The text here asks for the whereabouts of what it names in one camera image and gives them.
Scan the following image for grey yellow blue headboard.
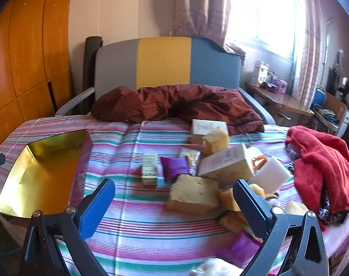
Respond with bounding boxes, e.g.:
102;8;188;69
94;36;243;99

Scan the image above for small white carton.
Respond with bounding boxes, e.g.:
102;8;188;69
142;153;159;186

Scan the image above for large yellow sponge block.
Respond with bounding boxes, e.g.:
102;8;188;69
166;175;220;215

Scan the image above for maroon quilt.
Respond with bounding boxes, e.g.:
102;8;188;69
91;84;265;135

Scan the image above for grey bed side rail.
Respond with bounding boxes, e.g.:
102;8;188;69
239;89;276;125
55;87;96;118

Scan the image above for purple packet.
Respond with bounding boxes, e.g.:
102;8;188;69
160;155;190;183

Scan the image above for red fleece garment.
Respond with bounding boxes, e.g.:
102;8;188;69
285;126;349;217

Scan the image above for rounded yellow sponge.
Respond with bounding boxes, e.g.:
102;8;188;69
202;129;230;156

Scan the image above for white foam block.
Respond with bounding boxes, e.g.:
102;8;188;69
253;157;293;194

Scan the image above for silver printed carton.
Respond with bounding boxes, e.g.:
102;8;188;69
191;119;228;145

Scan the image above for gold lined box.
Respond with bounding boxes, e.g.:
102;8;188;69
0;129;93;219

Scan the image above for wooden desk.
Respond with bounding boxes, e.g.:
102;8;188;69
245;82;315;119

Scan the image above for white desktop appliance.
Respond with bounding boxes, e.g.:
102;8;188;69
253;60;270;88

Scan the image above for black rolled mat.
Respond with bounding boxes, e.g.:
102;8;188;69
82;36;104;115

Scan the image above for purple cup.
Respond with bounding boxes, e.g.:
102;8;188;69
217;231;263;268

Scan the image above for bright window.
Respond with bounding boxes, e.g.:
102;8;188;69
225;0;301;61

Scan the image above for pale fluffy cloth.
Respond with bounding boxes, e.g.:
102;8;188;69
191;258;245;276

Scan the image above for dark patterned garment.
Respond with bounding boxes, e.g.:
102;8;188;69
317;194;349;225

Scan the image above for orange label snack packet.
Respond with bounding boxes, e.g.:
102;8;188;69
248;147;268;176

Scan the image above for orange wooden wardrobe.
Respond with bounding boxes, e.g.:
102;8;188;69
0;0;75;150

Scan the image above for patterned curtain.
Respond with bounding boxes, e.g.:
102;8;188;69
170;0;232;49
292;0;325;107

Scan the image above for striped bed sheet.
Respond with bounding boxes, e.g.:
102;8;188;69
0;115;349;276

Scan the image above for beige flecked carton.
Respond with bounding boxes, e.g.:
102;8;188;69
197;143;256;185

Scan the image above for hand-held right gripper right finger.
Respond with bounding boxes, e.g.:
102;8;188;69
232;179;330;276

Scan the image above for black shelf appliances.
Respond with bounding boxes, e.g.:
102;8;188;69
328;67;349;107

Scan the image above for brown cardboard box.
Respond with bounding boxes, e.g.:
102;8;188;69
320;92;349;138

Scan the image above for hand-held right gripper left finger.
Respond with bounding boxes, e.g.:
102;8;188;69
19;178;117;276

